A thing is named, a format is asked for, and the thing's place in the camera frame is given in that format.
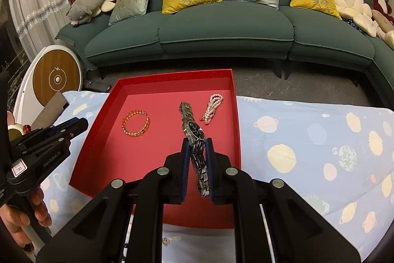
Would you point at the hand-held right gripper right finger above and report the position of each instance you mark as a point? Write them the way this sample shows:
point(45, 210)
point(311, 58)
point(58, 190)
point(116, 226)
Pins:
point(210, 170)

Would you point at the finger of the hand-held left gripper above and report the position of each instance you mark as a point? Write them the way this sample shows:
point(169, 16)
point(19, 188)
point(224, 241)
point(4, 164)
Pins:
point(74, 126)
point(40, 144)

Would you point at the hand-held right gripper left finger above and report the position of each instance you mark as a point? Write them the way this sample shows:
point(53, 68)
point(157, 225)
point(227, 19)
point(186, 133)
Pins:
point(184, 170)

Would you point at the silver metal watch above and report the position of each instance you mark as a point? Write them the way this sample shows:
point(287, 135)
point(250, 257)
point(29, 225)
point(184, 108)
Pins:
point(194, 127)

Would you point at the red cardboard box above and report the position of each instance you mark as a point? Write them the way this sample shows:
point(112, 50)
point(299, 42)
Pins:
point(154, 115)

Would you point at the person's left hand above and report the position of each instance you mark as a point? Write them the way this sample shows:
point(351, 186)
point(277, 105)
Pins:
point(12, 223)

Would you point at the small red trinket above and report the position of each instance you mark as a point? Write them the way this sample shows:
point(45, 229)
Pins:
point(26, 127)

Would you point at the brown notebook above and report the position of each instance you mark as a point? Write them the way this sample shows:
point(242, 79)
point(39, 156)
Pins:
point(50, 112)

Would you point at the white device with wooden disc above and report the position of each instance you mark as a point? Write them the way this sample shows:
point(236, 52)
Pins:
point(58, 78)

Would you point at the small silver earring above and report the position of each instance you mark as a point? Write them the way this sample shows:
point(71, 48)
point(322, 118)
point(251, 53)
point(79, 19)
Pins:
point(165, 241)

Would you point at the planet print blue blanket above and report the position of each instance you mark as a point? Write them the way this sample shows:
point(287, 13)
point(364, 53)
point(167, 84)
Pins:
point(307, 142)

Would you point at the silver tinsel garland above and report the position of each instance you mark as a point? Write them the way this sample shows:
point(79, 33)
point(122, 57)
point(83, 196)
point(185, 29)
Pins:
point(43, 12)

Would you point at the grey pig plush toy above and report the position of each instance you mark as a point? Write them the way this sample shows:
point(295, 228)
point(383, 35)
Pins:
point(84, 4)

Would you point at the dark green sofa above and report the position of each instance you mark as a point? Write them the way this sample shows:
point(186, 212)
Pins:
point(221, 25)

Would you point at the blue patterned cushion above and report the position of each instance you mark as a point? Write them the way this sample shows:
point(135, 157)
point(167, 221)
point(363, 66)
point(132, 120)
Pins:
point(354, 25)

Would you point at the white flower cushion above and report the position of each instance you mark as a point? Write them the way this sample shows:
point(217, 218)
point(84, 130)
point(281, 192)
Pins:
point(354, 4)

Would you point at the cream quilted cushion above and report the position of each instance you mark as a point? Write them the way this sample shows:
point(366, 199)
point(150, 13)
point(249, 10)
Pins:
point(390, 39)

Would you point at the beige cushion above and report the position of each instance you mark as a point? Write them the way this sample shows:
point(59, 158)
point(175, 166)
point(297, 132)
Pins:
point(383, 22)

